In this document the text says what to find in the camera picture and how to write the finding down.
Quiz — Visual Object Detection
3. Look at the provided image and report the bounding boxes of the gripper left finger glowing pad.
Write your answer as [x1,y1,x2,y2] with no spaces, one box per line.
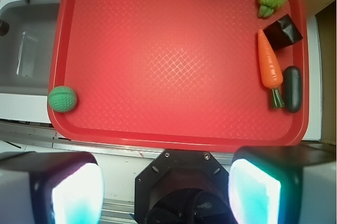
[1,151,104,223]

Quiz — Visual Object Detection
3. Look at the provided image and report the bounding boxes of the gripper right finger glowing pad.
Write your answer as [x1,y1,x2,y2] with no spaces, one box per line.
[228,144,336,223]

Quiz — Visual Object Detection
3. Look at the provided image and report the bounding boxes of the black box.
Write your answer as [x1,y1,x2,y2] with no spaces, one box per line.
[263,14,303,51]

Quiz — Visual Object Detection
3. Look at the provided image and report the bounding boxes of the green textured ball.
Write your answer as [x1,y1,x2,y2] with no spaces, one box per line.
[47,86,77,113]

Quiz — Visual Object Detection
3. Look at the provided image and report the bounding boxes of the dark green toy cucumber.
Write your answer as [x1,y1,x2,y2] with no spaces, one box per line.
[283,66,303,113]

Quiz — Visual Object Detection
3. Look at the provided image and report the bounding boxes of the orange toy carrot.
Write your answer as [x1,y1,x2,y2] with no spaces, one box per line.
[257,29,285,109]

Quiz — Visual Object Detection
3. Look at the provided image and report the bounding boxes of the grey toy sink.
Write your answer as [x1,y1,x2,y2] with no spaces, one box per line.
[1,0,60,96]

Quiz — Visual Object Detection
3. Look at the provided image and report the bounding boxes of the black sink knob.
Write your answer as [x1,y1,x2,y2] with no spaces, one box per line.
[0,20,9,36]

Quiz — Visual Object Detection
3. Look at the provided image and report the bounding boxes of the red plastic tray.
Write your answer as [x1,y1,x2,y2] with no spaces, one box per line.
[48,0,309,152]

